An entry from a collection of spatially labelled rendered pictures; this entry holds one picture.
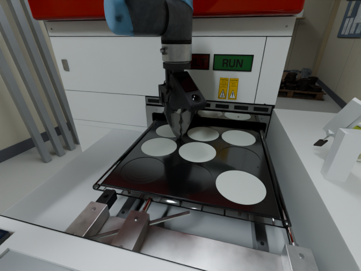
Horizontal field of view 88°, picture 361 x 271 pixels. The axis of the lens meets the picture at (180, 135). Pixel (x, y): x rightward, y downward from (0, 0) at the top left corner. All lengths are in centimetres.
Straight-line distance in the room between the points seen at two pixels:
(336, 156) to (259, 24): 41
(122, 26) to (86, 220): 34
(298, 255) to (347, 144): 17
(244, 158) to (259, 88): 26
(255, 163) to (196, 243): 24
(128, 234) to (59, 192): 30
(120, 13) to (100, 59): 41
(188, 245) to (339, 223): 21
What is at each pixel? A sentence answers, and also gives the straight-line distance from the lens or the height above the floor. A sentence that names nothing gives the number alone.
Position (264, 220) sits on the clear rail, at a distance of 37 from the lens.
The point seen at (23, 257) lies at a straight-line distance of 30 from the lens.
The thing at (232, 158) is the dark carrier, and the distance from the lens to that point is 50.
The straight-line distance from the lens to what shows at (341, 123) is 38.
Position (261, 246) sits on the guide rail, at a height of 85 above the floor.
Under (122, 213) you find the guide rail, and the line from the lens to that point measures 43.
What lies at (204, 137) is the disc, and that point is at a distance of 58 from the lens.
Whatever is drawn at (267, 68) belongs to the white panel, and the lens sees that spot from 66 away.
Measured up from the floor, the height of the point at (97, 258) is 96.
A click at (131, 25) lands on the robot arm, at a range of 42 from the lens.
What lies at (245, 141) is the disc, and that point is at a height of 90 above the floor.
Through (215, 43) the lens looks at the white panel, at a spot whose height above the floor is 115.
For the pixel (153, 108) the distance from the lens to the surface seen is 72.
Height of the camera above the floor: 117
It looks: 28 degrees down
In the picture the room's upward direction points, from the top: straight up
